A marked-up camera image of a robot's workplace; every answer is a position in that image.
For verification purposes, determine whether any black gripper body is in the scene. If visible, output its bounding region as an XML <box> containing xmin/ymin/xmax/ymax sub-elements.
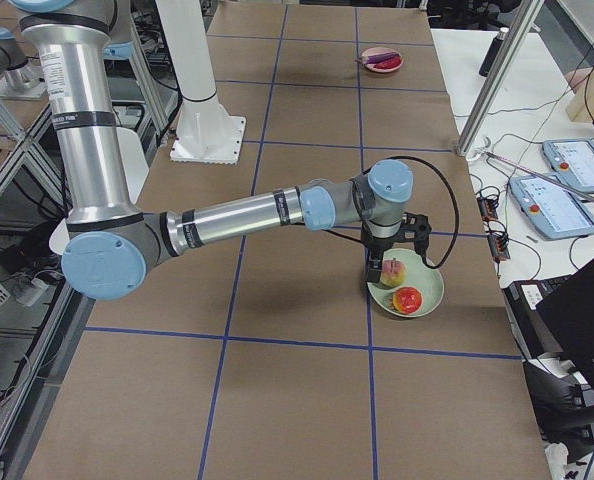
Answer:
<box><xmin>360</xmin><ymin>227</ymin><xmax>400</xmax><ymax>268</ymax></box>

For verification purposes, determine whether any yellow pink peach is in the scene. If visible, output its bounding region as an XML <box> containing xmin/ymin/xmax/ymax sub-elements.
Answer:
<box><xmin>379</xmin><ymin>258</ymin><xmax>407</xmax><ymax>288</ymax></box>

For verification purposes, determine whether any red yellow pomegranate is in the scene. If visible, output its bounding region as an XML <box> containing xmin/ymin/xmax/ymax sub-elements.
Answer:
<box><xmin>391</xmin><ymin>286</ymin><xmax>423</xmax><ymax>315</ymax></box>

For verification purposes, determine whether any red chili pepper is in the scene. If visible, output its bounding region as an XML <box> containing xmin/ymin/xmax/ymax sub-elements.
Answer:
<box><xmin>371</xmin><ymin>56</ymin><xmax>403</xmax><ymax>73</ymax></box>

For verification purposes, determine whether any purple eggplant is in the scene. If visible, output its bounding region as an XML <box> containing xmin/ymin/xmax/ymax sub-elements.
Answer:
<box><xmin>356</xmin><ymin>50</ymin><xmax>400</xmax><ymax>65</ymax></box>

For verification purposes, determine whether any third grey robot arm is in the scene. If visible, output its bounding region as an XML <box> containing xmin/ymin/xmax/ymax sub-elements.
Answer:
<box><xmin>0</xmin><ymin>27</ymin><xmax>46</xmax><ymax>100</ymax></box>

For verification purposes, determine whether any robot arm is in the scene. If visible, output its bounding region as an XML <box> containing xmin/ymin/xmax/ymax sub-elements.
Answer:
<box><xmin>15</xmin><ymin>1</ymin><xmax>428</xmax><ymax>300</ymax></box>

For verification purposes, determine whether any green plate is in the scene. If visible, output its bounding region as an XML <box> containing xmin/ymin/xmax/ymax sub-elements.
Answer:
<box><xmin>367</xmin><ymin>248</ymin><xmax>444</xmax><ymax>318</ymax></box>

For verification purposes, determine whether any orange black terminal strip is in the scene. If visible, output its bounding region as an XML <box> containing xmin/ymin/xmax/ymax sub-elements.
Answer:
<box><xmin>477</xmin><ymin>196</ymin><xmax>511</xmax><ymax>263</ymax></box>

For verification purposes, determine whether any silver reacher grabber stick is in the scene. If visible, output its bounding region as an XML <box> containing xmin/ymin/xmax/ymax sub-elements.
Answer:
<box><xmin>482</xmin><ymin>151</ymin><xmax>594</xmax><ymax>203</ymax></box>

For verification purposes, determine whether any near teach pendant tablet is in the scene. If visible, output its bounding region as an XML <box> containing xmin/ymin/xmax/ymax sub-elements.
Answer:
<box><xmin>509</xmin><ymin>174</ymin><xmax>594</xmax><ymax>240</ymax></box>

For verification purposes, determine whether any teach pendant tablet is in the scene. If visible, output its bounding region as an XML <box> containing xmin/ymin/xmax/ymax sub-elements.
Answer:
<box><xmin>509</xmin><ymin>174</ymin><xmax>594</xmax><ymax>240</ymax></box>
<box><xmin>542</xmin><ymin>139</ymin><xmax>594</xmax><ymax>194</ymax></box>

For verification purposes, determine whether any pink plate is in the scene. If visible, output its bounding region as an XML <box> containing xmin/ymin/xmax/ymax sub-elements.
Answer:
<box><xmin>357</xmin><ymin>47</ymin><xmax>403</xmax><ymax>74</ymax></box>

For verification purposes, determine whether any black laptop computer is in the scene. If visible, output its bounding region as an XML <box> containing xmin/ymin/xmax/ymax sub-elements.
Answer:
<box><xmin>503</xmin><ymin>258</ymin><xmax>594</xmax><ymax>388</ymax></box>

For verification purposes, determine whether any far teach pendant tablet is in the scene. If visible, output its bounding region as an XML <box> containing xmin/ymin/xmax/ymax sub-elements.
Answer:
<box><xmin>542</xmin><ymin>139</ymin><xmax>594</xmax><ymax>194</ymax></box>

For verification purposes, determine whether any black water bottle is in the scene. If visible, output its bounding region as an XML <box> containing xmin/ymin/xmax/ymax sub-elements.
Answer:
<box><xmin>478</xmin><ymin>27</ymin><xmax>509</xmax><ymax>77</ymax></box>

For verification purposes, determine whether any white curved chair shell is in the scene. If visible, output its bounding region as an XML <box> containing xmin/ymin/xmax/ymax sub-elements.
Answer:
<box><xmin>49</xmin><ymin>127</ymin><xmax>149</xmax><ymax>255</ymax></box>

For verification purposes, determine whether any person in brown shirt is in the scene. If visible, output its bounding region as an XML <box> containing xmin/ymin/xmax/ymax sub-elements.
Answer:
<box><xmin>564</xmin><ymin>67</ymin><xmax>594</xmax><ymax>93</ymax></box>

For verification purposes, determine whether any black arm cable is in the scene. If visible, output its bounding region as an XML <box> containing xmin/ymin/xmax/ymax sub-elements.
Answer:
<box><xmin>326</xmin><ymin>155</ymin><xmax>461</xmax><ymax>269</ymax></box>

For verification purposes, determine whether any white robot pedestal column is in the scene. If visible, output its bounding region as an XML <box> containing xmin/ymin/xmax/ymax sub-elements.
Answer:
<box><xmin>156</xmin><ymin>0</ymin><xmax>246</xmax><ymax>164</ymax></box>

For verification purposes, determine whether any aluminium frame post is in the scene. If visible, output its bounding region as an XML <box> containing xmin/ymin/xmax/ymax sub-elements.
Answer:
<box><xmin>455</xmin><ymin>0</ymin><xmax>544</xmax><ymax>157</ymax></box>

